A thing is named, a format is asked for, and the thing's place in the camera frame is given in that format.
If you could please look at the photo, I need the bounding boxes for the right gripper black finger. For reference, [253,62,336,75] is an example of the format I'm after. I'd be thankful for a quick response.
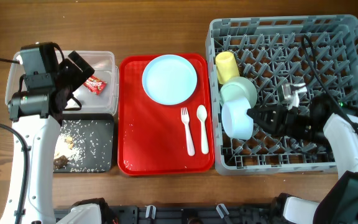
[247,107,268,118]
[250,114,271,133]

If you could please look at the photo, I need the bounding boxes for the green bowl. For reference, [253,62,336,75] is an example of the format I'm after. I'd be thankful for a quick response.
[219,77,257,108]

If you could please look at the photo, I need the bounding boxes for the yellow plastic cup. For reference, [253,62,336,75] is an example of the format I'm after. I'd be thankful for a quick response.
[215,51,239,85]

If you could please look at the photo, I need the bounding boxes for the light blue bowl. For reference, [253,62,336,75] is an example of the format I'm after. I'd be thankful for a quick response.
[221,97,254,140]

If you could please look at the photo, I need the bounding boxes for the white plastic spoon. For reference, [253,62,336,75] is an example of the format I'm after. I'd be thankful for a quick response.
[196,105,209,154]

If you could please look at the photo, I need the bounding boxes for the light blue plate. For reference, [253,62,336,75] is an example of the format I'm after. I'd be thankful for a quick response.
[142,54,198,106]

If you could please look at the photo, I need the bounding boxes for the clear plastic waste bin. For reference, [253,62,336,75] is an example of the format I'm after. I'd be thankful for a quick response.
[5,50,119,115]

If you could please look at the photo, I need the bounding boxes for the grey dishwasher rack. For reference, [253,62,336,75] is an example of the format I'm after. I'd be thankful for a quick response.
[205,15,358,175]

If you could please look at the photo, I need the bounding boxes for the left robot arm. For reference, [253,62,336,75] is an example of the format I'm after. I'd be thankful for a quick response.
[0,42,94,223]

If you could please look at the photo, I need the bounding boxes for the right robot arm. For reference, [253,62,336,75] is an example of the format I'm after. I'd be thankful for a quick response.
[247,94,358,223]

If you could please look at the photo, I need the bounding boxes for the black food waste tray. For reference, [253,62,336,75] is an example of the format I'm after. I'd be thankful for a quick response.
[51,113,115,174]

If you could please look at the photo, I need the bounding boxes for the red serving tray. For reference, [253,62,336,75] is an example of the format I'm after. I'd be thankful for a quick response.
[117,53,214,176]

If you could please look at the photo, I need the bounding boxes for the white plastic fork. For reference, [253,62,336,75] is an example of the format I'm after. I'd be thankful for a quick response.
[181,107,195,156]

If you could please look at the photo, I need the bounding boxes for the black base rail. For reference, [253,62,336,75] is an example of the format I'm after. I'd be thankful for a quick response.
[110,204,287,224]

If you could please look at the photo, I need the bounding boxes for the red snack wrapper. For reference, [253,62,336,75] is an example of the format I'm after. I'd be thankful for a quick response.
[83,76,107,95]

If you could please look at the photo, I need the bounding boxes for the rice and food scraps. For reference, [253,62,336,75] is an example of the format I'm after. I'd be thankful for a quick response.
[53,119,113,173]

